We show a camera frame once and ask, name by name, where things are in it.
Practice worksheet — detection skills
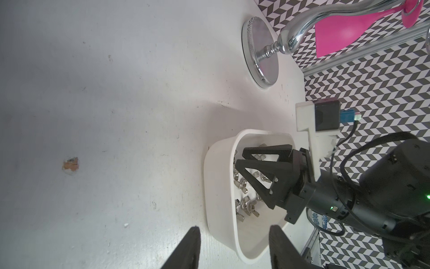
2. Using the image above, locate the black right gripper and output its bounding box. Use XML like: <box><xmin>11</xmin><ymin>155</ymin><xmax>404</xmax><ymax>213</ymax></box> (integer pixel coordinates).
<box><xmin>235</xmin><ymin>144</ymin><xmax>355</xmax><ymax>224</ymax></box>

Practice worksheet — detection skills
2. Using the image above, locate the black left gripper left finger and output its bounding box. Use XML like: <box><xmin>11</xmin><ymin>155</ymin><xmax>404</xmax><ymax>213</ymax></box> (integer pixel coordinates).
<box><xmin>161</xmin><ymin>226</ymin><xmax>201</xmax><ymax>269</ymax></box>

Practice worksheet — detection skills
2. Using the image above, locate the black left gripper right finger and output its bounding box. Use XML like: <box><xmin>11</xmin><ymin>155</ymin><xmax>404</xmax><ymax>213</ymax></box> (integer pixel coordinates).
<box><xmin>269</xmin><ymin>225</ymin><xmax>322</xmax><ymax>269</ymax></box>

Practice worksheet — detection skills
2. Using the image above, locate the white storage box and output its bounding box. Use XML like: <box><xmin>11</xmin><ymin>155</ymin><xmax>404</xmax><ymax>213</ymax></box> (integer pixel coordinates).
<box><xmin>203</xmin><ymin>129</ymin><xmax>314</xmax><ymax>265</ymax></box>

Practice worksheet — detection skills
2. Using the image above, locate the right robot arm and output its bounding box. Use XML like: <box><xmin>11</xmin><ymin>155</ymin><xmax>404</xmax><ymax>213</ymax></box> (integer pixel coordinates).
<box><xmin>235</xmin><ymin>132</ymin><xmax>430</xmax><ymax>269</ymax></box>

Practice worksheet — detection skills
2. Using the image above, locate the blue patterned bowl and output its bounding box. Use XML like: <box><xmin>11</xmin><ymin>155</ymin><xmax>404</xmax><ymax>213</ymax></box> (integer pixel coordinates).
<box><xmin>310</xmin><ymin>210</ymin><xmax>329</xmax><ymax>230</ymax></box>

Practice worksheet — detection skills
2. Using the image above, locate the chrome glass holder stand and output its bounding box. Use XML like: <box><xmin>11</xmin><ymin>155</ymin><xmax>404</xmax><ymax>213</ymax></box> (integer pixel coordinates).
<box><xmin>242</xmin><ymin>1</ymin><xmax>405</xmax><ymax>89</ymax></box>

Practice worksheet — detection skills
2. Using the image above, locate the pink wine glass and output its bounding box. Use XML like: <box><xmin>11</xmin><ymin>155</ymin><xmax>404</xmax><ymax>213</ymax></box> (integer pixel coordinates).
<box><xmin>315</xmin><ymin>1</ymin><xmax>424</xmax><ymax>58</ymax></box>

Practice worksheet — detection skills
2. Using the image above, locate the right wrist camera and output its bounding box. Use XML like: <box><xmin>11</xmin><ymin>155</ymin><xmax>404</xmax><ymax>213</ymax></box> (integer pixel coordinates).
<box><xmin>295</xmin><ymin>98</ymin><xmax>362</xmax><ymax>169</ymax></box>

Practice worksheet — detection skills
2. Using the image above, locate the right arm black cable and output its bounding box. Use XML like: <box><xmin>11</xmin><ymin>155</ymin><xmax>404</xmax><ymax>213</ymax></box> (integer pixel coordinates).
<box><xmin>329</xmin><ymin>119</ymin><xmax>419</xmax><ymax>236</ymax></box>

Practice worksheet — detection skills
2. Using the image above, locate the aluminium corner post right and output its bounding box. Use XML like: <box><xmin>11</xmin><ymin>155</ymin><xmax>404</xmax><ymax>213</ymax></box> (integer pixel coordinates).
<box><xmin>302</xmin><ymin>19</ymin><xmax>430</xmax><ymax>77</ymax></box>

